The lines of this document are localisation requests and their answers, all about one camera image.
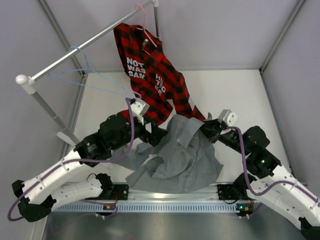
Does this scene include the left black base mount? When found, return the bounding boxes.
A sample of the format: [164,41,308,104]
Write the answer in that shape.
[109,184,129,201]

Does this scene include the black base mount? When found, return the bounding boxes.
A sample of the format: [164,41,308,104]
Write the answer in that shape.
[109,184,129,201]
[217,184,239,201]

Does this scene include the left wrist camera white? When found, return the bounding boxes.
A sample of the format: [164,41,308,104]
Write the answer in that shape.
[130,98,150,117]

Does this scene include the slotted grey cable duct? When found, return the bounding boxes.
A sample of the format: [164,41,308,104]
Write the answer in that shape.
[54,202,240,213]

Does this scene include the red black plaid shirt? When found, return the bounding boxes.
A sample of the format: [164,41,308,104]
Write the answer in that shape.
[113,23,205,125]

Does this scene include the aluminium mounting rail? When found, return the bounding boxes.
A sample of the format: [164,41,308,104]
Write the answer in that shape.
[59,181,308,203]

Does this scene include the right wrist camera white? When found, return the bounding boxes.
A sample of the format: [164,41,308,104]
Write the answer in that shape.
[217,109,238,127]

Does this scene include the grey button shirt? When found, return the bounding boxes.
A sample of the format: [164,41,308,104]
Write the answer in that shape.
[110,114,223,194]

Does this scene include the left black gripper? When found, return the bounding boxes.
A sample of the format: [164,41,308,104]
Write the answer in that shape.
[111,114,169,151]

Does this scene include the blue wire hanger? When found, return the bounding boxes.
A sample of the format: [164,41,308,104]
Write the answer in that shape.
[47,46,142,99]

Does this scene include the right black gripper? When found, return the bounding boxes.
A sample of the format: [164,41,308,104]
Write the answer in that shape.
[193,117,250,156]

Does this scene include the silver clothes rack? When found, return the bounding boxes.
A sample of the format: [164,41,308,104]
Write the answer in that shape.
[15,0,161,148]

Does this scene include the pink wire hanger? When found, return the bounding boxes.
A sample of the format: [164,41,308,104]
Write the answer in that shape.
[135,3,159,48]

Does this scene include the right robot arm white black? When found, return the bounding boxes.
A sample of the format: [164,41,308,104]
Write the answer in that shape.
[200,119,320,240]

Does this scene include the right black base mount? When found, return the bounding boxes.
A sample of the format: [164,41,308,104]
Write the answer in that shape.
[217,184,239,201]

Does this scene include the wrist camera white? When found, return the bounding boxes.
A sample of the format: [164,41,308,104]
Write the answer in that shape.
[217,109,238,127]
[130,98,150,117]

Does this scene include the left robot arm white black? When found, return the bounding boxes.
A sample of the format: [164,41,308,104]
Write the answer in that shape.
[12,114,168,223]

